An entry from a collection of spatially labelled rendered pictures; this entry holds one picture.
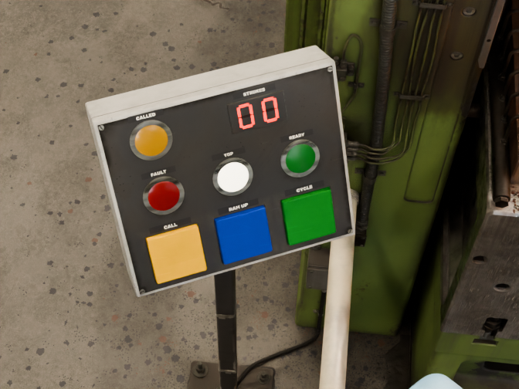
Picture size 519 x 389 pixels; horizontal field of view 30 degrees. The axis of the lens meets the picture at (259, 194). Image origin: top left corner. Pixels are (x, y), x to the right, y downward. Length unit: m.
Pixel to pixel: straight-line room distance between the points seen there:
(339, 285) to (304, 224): 0.38
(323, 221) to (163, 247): 0.24
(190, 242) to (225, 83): 0.23
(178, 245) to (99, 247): 1.21
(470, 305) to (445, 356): 0.26
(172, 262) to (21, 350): 1.14
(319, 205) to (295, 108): 0.16
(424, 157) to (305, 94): 0.51
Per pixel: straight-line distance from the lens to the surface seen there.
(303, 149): 1.36
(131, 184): 1.32
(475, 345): 2.01
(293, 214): 1.40
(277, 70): 1.33
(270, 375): 2.38
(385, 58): 1.55
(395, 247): 2.06
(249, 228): 1.39
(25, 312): 2.52
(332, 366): 1.71
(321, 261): 2.07
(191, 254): 1.38
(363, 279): 2.20
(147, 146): 1.30
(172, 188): 1.33
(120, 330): 2.46
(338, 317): 1.75
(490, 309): 1.86
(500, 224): 1.60
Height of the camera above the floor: 2.21
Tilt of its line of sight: 57 degrees down
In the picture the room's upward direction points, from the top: 1 degrees clockwise
